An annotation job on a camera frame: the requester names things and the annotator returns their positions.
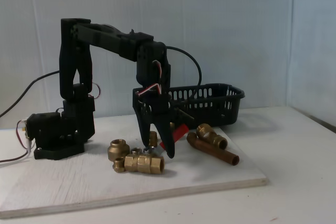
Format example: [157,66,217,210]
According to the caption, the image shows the brass ball valve red handle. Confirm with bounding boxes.
[123,124,190,175]

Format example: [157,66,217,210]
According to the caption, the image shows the brass bell reducer fitting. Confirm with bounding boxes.
[107,139,130,161]

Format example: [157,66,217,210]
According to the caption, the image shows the black plastic slotted basket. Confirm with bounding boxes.
[167,83,246,132]

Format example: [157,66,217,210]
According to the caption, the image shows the brass tee fitting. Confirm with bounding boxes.
[196,123,228,149]

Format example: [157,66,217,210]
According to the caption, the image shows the small brass threaded nipple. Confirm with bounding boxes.
[112,157,125,174]

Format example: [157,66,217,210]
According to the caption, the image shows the copper pipe piece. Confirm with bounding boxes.
[186,132,240,166]

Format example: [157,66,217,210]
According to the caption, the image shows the white painted wooden board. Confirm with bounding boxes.
[0,111,271,219]

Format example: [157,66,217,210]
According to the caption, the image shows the small controller circuit board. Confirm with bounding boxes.
[22,118,30,141]

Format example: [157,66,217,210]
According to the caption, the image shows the red white servo wires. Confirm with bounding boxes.
[138,60,164,97]

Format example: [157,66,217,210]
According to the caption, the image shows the black camera cable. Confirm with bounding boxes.
[166,46,203,97]

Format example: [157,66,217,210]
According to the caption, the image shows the white cable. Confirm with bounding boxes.
[0,120,36,168]

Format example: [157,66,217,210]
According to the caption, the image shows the black power cable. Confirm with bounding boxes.
[0,70,60,119]

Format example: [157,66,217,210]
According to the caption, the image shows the red wire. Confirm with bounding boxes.
[0,120,35,164]

